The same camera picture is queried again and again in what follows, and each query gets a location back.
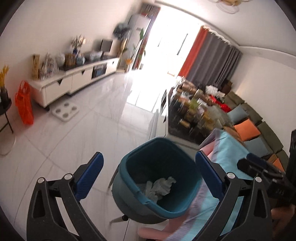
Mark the black plant stand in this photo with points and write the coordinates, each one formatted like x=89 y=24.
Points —
x=6 y=103

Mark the small black monitor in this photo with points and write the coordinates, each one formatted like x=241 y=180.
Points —
x=106 y=45

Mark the teal trash bin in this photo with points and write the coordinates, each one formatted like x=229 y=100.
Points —
x=155 y=159

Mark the white standing air conditioner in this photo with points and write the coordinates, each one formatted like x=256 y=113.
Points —
x=136 y=22

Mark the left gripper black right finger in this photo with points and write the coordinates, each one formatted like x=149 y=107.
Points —
x=253 y=221

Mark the blue cushion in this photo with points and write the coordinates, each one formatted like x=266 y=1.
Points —
x=257 y=147
x=237 y=115

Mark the blue cushion left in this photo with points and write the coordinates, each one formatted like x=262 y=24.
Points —
x=237 y=115

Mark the orange cushion right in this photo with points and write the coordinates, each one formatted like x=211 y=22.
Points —
x=278 y=165

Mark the orange curtain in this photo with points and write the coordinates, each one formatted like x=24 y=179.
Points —
x=193 y=53

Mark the teal patterned tablecloth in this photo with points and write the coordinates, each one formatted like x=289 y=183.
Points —
x=221 y=148

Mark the orange plastic bag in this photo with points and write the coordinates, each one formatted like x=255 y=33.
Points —
x=23 y=103

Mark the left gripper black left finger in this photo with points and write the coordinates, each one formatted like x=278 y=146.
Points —
x=45 y=222

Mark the person's right hand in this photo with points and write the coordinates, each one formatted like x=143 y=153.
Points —
x=282 y=216

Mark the green sectional sofa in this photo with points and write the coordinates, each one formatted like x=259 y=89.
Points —
x=270 y=139

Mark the grey curtain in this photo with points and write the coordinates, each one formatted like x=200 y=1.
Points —
x=215 y=63

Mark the white TV cabinet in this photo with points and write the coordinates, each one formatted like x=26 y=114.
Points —
x=71 y=80

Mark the orange cushion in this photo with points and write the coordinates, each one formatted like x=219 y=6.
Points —
x=278 y=165
x=247 y=130

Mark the orange cushion left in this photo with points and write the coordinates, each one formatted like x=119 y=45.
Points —
x=247 y=130

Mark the white bathroom scale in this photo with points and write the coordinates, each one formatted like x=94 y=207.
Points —
x=65 y=111

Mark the tall green potted plant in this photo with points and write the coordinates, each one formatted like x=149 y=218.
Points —
x=133 y=53

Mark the ring ceiling lamp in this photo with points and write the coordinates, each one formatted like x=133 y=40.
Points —
x=229 y=6

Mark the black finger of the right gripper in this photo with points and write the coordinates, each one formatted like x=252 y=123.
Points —
x=254 y=166

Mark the blue cushion right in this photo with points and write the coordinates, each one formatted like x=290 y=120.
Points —
x=257 y=147

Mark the white tissue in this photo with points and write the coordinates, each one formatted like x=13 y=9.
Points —
x=155 y=191

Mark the cluttered coffee table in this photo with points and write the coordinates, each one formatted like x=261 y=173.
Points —
x=187 y=116

